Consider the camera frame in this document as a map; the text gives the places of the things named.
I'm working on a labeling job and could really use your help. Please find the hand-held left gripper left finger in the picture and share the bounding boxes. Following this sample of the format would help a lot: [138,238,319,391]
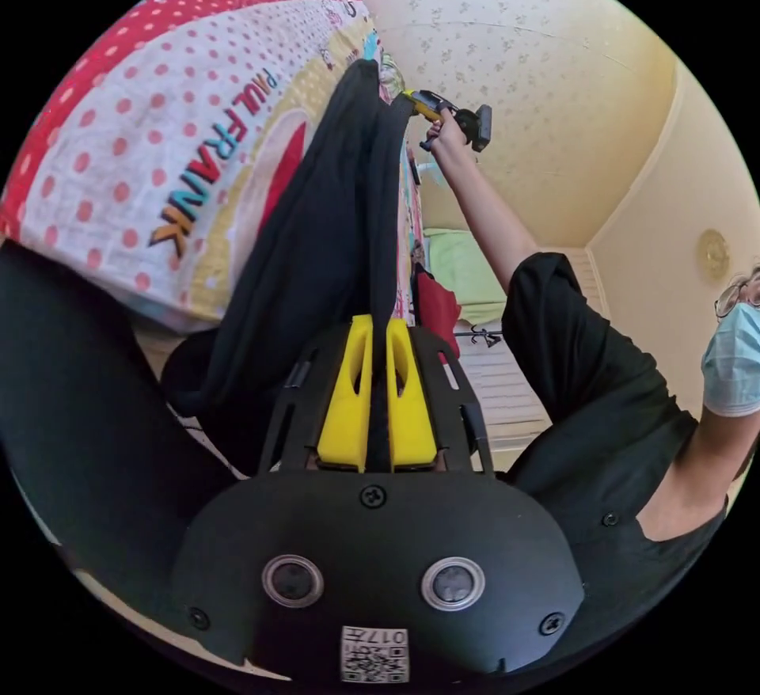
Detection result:
[317,315,374,474]

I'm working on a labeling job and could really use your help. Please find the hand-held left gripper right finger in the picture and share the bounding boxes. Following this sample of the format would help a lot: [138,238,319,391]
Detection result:
[386,318,439,469]

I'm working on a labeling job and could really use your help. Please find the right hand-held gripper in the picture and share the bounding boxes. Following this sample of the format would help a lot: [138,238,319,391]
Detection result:
[402,89,480,153]

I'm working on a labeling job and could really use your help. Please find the black pants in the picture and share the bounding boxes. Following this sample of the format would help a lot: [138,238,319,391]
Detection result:
[158,58,418,432]

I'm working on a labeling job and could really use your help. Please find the person's right forearm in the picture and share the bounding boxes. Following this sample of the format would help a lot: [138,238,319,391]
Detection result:
[429,141,542,294]

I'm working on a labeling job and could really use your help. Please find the person's right hand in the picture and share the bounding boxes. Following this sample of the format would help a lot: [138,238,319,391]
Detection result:
[427,112,471,158]

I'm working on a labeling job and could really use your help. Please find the white louvred cupboard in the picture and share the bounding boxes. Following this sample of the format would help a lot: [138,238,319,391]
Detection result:
[454,245,613,461]

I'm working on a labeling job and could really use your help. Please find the red cloth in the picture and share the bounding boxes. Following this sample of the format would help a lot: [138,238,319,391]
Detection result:
[413,262,463,342]

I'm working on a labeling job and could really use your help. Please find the green curtain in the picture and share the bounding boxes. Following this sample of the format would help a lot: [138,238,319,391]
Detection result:
[422,224,509,325]

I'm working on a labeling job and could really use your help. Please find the person's body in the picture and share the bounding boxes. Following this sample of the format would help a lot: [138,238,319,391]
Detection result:
[0,241,760,682]

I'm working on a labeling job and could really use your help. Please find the bed with printed dotted sheet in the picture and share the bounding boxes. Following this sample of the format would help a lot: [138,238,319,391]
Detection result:
[0,0,431,343]

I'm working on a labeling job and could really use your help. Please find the round ceiling lamp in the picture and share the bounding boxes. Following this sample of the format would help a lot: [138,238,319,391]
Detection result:
[696,228,732,284]

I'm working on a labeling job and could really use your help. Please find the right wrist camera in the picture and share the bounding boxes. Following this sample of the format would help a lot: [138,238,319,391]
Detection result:
[473,104,495,154]

